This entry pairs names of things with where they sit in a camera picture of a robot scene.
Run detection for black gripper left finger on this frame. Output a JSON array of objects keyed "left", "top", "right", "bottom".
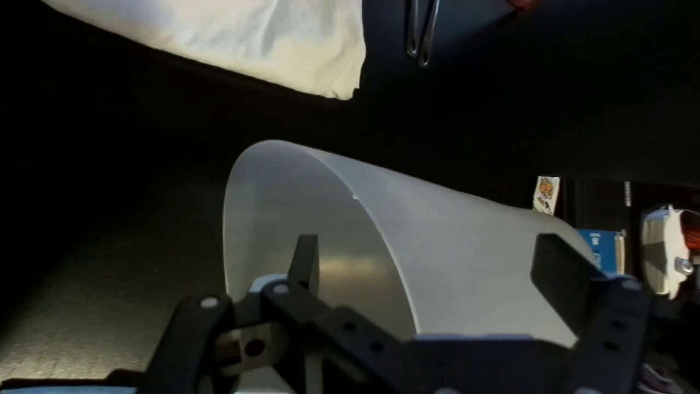
[{"left": 140, "top": 233, "right": 346, "bottom": 394}]

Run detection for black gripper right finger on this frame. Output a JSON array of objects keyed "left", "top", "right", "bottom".
[{"left": 529, "top": 229, "right": 653, "bottom": 394}]

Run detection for white translucent cone shade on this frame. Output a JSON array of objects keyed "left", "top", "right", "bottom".
[{"left": 219, "top": 137, "right": 602, "bottom": 349}]

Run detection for small orange print packet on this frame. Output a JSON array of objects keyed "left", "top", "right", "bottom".
[{"left": 532, "top": 173, "right": 565, "bottom": 217}]

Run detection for white plastic container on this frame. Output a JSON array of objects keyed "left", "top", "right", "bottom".
[{"left": 639, "top": 204, "right": 700, "bottom": 302}]

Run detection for large folded white cloth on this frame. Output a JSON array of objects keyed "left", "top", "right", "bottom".
[{"left": 41, "top": 0, "right": 367, "bottom": 102}]

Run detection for metal tongs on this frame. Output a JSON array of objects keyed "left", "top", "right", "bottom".
[{"left": 404, "top": 0, "right": 443, "bottom": 71}]

